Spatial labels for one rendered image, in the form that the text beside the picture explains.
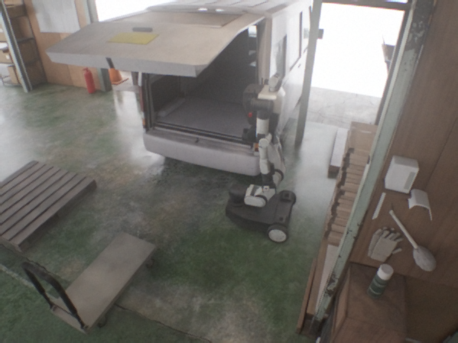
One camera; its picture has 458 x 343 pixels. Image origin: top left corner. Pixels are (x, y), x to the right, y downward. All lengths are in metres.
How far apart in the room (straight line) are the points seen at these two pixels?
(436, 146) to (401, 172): 0.17
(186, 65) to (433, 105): 1.21
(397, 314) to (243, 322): 1.19
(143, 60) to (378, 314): 1.84
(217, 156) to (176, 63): 1.61
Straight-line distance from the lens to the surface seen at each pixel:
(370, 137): 2.53
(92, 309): 2.50
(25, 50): 7.87
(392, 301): 1.76
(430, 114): 1.29
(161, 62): 1.82
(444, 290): 2.18
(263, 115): 2.22
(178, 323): 2.51
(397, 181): 1.34
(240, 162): 3.13
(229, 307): 2.54
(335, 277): 1.88
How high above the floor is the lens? 2.23
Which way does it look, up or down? 36 degrees down
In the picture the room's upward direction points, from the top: straight up
